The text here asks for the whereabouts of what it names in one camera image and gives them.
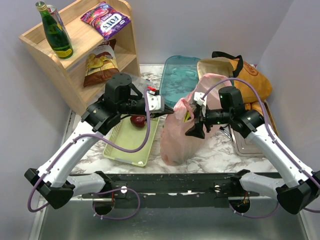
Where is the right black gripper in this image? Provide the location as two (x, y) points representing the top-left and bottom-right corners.
(185, 103), (233, 138)

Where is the pink plastic grocery bag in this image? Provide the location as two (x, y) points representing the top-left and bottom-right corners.
(160, 73), (227, 166)

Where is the orange tote bag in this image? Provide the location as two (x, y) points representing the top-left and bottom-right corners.
(197, 51), (273, 101)

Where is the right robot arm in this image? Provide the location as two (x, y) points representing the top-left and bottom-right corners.
(185, 86), (320, 215)

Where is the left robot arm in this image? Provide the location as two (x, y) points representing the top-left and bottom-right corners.
(24, 73), (174, 213)

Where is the red apple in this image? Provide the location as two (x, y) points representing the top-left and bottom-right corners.
(130, 115), (147, 129)

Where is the teal transparent plastic container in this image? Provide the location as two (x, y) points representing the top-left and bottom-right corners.
(159, 55), (200, 108)

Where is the clear plastic compartment box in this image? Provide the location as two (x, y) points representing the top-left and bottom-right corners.
(128, 73), (155, 94)

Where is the light green plastic basket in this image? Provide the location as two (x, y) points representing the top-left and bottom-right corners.
(102, 118), (160, 167)

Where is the silver metal tray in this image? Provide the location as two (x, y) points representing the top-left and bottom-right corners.
(228, 100), (279, 157)

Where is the small round bread roll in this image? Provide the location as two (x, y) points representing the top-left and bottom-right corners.
(244, 103), (252, 111)

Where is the long baguette bread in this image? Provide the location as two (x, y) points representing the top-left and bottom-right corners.
(251, 102), (264, 116)

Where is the brown potato chips bag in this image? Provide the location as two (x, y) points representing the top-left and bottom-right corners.
(83, 39), (120, 88)

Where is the wooden shelf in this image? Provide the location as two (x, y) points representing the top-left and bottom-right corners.
(19, 0), (140, 115)

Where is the purple Fox's candy bag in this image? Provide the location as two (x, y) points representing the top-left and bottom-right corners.
(80, 1), (131, 41)

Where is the green glass bottle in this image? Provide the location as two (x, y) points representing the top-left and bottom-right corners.
(35, 1), (74, 59)

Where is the red silver soda can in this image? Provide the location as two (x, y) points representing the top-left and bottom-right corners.
(47, 4), (66, 31)

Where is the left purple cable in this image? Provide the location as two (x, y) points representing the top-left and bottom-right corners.
(27, 89), (152, 221)

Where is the purple cable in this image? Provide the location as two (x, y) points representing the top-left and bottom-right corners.
(202, 77), (320, 218)
(27, 89), (152, 221)

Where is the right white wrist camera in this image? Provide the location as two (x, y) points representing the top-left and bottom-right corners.
(193, 91), (207, 115)

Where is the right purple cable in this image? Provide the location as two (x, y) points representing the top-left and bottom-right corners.
(202, 77), (320, 218)

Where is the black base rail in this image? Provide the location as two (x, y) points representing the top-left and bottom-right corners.
(82, 172), (281, 210)

